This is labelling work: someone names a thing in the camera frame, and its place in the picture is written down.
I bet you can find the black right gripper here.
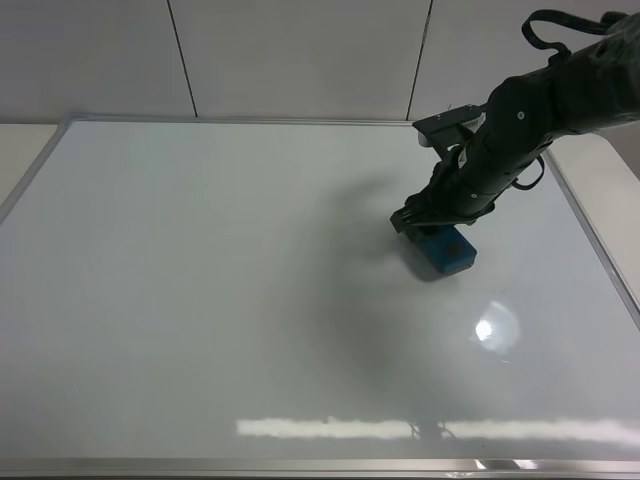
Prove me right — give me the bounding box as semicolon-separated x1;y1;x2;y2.
390;127;553;235

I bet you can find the blue magnetic board eraser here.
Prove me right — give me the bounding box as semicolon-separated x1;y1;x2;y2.
405;228;477;275

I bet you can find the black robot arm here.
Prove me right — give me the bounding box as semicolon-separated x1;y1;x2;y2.
391;10;639;233

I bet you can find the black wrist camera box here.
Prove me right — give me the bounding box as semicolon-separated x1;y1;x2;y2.
412;104;486;148

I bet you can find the white whiteboard with aluminium frame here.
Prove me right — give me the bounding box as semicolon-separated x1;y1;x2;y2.
1;118;639;479

